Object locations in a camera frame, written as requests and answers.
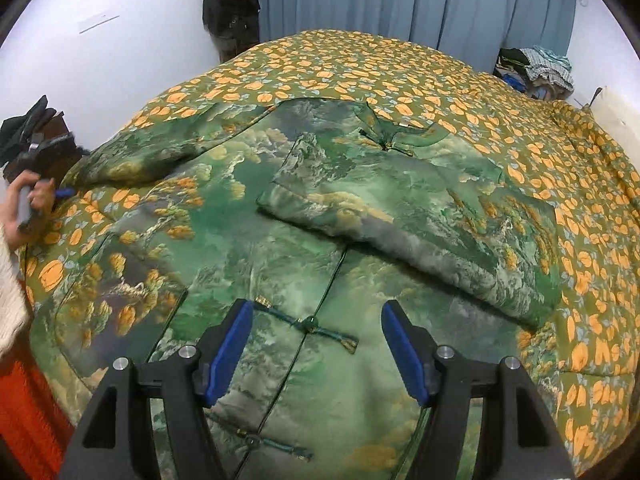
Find person's left hand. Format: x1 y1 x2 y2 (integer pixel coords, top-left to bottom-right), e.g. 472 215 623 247
1 170 55 252

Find pile of clothes by curtain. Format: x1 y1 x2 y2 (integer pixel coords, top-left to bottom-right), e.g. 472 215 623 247
494 46 574 101

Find green landscape print jacket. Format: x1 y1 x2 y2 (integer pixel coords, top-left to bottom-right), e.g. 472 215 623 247
28 99 561 479

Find dark hanging clothes and bags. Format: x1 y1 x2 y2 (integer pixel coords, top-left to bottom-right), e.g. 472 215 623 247
202 0 260 63

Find white pillow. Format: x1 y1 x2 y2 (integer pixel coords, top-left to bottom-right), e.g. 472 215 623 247
590 87 640 162

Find orange red garment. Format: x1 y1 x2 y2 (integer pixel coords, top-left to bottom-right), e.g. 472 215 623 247
1 337 74 479

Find green orange floral bedspread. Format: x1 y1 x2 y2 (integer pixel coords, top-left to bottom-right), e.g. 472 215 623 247
21 30 639 478

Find blue curtain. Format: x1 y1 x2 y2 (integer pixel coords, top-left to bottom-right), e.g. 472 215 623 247
259 0 576 73

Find cream knit sleeve forearm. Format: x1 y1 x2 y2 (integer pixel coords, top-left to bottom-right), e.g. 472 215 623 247
0 228 30 358

